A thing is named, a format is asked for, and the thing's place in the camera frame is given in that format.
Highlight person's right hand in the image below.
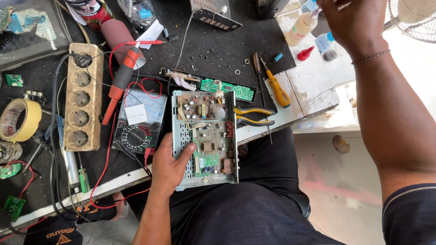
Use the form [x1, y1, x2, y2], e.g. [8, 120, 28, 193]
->
[317, 0, 390, 62]

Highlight person's left hand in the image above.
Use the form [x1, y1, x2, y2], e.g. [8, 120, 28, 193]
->
[150, 133, 198, 198]

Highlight metal chassis with circuit board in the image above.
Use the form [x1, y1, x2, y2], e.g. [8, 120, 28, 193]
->
[171, 90, 240, 192]

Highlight clear plastic bottle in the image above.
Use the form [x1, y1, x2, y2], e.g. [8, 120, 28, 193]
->
[301, 0, 320, 14]

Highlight clear bottle with blue cap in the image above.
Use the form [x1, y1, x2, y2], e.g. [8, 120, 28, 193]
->
[314, 31, 337, 56]

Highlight cream squeeze bottle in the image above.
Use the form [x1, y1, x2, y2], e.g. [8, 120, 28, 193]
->
[285, 7, 323, 47]

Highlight red nozzle cap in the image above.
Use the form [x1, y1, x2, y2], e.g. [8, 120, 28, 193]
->
[297, 46, 315, 62]

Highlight black device casing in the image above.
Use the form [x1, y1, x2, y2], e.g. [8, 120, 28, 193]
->
[255, 0, 291, 20]

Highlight grey device with black panel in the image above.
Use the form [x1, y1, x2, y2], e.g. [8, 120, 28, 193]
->
[189, 0, 243, 32]

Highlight black rubber work mat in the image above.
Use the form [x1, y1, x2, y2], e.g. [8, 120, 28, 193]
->
[0, 0, 297, 225]

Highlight black panel with green board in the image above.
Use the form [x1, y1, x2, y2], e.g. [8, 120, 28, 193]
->
[163, 70, 278, 113]

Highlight yellow black pliers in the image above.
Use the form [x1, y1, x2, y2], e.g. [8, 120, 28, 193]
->
[233, 105, 277, 127]

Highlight white folded paper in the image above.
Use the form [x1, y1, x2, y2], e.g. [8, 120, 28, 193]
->
[136, 19, 165, 50]

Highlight red multimeter probe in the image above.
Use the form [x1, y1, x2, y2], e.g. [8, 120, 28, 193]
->
[125, 40, 167, 46]

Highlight clear plastic bag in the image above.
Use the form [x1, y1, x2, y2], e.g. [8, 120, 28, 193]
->
[117, 0, 157, 32]

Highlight reddish sandpaper roll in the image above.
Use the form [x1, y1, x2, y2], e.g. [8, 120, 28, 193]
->
[100, 19, 147, 71]

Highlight grey orange soldering iron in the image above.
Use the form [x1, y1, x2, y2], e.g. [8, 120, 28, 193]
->
[101, 42, 141, 126]

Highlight person's dark trousers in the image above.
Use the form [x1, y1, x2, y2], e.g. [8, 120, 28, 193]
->
[121, 127, 344, 245]

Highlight person's dark shirt sleeve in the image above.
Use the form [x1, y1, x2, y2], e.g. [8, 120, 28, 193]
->
[381, 183, 436, 245]

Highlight black analog multimeter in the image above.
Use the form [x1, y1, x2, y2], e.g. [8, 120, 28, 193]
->
[111, 88, 168, 156]

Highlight red black spray can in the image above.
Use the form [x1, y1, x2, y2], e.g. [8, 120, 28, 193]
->
[64, 0, 115, 32]

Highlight black power plug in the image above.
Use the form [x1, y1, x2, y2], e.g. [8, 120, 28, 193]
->
[72, 52, 93, 69]

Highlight dirty beige power strip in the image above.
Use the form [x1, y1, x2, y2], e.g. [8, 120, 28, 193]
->
[63, 43, 104, 152]

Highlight grey dusty tray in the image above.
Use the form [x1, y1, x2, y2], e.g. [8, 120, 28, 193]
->
[0, 0, 73, 73]

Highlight white blue desoldering pump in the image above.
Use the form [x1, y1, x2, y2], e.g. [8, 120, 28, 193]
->
[55, 115, 81, 190]

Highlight yellow masking tape roll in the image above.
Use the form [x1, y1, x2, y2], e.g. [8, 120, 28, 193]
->
[0, 98, 42, 143]

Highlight small green circuit board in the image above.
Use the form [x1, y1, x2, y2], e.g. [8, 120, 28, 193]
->
[0, 162, 22, 180]
[2, 195, 26, 222]
[5, 73, 24, 87]

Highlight black orange printed cloth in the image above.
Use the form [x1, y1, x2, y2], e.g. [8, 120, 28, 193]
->
[23, 196, 129, 245]

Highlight glass jar of small parts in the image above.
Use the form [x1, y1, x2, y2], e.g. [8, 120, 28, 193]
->
[0, 141, 23, 164]

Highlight thin beaded wrist bracelet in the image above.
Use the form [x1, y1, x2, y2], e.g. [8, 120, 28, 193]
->
[351, 49, 391, 65]

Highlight white wire fan guard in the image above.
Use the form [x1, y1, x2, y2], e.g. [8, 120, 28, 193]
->
[386, 0, 436, 44]

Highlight brown handled long screwdriver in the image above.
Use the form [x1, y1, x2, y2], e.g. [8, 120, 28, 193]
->
[252, 52, 273, 145]

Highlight yellow handled screwdriver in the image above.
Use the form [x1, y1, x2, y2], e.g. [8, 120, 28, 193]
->
[258, 54, 291, 109]

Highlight white ribbon cable bundle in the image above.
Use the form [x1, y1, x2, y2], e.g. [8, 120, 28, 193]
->
[169, 71, 199, 92]

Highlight red test lead wire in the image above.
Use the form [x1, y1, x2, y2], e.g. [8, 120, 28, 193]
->
[89, 42, 163, 210]

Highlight green handled screwdriver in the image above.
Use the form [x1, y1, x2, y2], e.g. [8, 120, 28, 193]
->
[77, 151, 91, 194]

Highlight black power cable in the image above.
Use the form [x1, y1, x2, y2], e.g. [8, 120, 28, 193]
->
[49, 53, 86, 222]

